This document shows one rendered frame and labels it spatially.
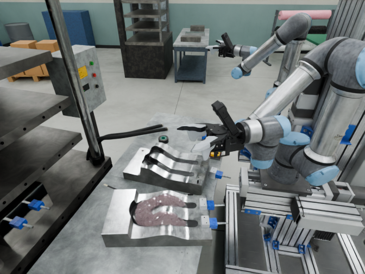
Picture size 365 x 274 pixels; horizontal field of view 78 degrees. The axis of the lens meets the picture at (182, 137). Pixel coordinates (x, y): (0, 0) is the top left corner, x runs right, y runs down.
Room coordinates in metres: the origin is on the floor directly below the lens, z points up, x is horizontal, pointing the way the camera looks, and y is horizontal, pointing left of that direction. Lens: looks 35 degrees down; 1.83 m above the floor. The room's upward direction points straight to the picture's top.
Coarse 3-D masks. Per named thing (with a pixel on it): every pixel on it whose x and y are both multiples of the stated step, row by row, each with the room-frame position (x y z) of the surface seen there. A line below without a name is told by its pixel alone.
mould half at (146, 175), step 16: (160, 144) 1.20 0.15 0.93; (144, 160) 1.04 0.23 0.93; (160, 160) 1.05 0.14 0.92; (208, 160) 1.09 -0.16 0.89; (128, 176) 1.00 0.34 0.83; (144, 176) 0.97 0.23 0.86; (160, 176) 0.94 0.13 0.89; (176, 176) 0.95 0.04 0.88; (192, 176) 0.95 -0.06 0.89; (192, 192) 0.89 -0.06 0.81
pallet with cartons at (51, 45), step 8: (24, 40) 5.33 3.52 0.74; (32, 40) 5.33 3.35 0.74; (48, 40) 5.33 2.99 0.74; (56, 40) 5.33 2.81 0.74; (32, 48) 5.08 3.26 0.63; (40, 48) 5.04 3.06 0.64; (48, 48) 5.04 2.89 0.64; (56, 48) 5.14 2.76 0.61; (24, 72) 4.83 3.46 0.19; (32, 72) 4.79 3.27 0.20; (40, 72) 4.80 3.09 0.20; (8, 80) 4.75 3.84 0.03
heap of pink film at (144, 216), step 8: (144, 200) 0.78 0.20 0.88; (152, 200) 0.76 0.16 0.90; (160, 200) 0.75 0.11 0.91; (168, 200) 0.75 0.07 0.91; (176, 200) 0.76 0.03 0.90; (136, 208) 0.72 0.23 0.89; (144, 208) 0.72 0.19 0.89; (152, 208) 0.72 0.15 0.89; (136, 216) 0.67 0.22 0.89; (144, 216) 0.67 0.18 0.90; (152, 216) 0.67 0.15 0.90; (160, 216) 0.66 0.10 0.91; (168, 216) 0.65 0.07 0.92; (176, 216) 0.67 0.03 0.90; (144, 224) 0.63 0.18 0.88; (152, 224) 0.63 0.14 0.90; (160, 224) 0.63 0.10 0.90; (168, 224) 0.63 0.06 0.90; (176, 224) 0.63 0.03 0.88; (184, 224) 0.65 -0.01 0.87
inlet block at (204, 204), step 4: (200, 200) 0.78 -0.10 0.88; (204, 200) 0.78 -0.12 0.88; (200, 204) 0.75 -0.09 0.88; (204, 204) 0.75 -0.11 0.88; (208, 204) 0.76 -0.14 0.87; (212, 204) 0.76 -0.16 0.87; (216, 204) 0.77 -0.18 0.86; (220, 204) 0.77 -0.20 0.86; (200, 208) 0.74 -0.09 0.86; (204, 208) 0.74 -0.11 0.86; (208, 208) 0.75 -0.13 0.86; (212, 208) 0.75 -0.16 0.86
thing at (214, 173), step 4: (212, 168) 1.05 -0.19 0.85; (216, 168) 1.05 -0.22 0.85; (212, 172) 1.02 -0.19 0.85; (216, 172) 1.03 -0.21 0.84; (220, 172) 1.03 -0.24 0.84; (212, 176) 1.01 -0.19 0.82; (216, 176) 1.01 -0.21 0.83; (220, 176) 1.00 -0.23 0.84; (224, 176) 1.01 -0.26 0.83; (228, 176) 1.00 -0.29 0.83
